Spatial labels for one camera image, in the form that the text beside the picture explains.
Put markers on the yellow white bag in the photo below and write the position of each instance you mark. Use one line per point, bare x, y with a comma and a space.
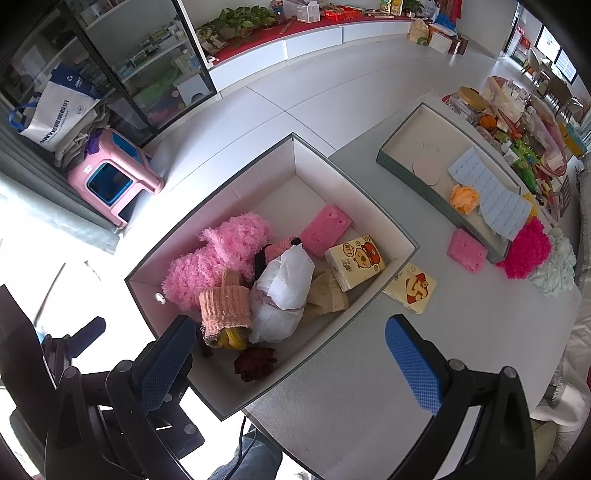
419, 31

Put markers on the pink fluffy cloth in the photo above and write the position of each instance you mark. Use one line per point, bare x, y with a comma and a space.
231, 235

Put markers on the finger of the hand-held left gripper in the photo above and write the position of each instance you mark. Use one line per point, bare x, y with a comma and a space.
87, 337
184, 434

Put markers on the person's jeans leg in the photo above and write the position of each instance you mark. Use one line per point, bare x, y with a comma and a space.
249, 457

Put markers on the green potted plant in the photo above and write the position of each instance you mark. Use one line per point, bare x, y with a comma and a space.
240, 23

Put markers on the white cabinet with red top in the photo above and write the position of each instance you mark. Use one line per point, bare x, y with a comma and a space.
314, 41

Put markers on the light blue padded sheet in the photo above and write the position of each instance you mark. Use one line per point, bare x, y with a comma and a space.
498, 198

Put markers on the large white storage box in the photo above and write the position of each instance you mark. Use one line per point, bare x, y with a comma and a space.
351, 198

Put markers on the round pale pink pad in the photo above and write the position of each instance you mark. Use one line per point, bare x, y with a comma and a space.
427, 170

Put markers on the white cardboard box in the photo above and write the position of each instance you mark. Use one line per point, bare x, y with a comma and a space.
442, 40

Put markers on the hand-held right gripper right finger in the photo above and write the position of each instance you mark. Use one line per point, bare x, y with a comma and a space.
413, 364

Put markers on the white carton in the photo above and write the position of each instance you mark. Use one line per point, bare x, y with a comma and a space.
308, 11

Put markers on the pile of snacks and packets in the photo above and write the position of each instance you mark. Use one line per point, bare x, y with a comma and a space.
531, 138

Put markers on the magenta fluffy cloth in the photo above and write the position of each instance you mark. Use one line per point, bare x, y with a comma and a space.
524, 249

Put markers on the white cloth bundle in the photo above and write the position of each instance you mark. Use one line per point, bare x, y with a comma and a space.
286, 277

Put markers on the orange fabric flower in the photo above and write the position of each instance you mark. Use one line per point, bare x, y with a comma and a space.
465, 199

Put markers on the jar with gold lid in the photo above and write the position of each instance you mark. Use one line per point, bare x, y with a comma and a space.
472, 101

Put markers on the glass door cabinet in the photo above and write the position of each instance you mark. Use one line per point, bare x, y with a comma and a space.
152, 69

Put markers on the red snack boxes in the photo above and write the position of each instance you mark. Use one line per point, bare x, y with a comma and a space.
344, 13

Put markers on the white sofa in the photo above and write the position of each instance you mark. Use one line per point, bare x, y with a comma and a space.
572, 369

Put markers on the pink knitted pouch black rim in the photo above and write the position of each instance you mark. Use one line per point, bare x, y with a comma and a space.
279, 247

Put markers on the pink plastic stool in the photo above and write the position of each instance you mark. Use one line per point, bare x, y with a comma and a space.
120, 144

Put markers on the dining chairs and table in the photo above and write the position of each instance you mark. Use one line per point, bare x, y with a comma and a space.
551, 83

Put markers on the brown box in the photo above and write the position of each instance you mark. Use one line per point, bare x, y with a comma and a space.
459, 45

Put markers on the peach knitted sock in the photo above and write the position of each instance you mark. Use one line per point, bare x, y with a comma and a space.
224, 309

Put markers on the shallow grey tray box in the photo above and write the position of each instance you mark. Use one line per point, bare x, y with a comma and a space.
415, 134

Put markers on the white blue tote bag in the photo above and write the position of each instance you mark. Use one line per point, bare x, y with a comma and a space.
55, 115

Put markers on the pink sponge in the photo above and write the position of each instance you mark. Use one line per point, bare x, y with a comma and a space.
323, 230
466, 251

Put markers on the pale green fluffy cloth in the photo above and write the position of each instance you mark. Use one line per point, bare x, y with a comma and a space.
554, 270

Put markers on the beige cloth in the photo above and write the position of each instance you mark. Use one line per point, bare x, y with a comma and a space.
330, 295

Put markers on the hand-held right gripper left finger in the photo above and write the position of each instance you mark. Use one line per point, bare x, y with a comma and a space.
166, 360

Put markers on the dark red fabric rose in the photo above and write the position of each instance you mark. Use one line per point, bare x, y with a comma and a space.
256, 362

